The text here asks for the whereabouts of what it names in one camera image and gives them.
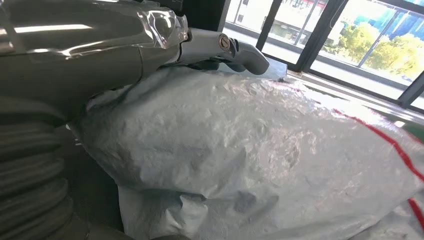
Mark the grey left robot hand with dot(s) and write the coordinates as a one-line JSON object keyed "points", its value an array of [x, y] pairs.
{"points": [[82, 56]]}

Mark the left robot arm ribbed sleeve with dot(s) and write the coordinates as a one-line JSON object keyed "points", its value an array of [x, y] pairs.
{"points": [[30, 172]]}

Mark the black window frame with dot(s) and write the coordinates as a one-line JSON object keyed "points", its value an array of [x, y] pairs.
{"points": [[314, 39]]}

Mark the white plastic package red stripe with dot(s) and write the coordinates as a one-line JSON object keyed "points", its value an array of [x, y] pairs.
{"points": [[232, 149]]}

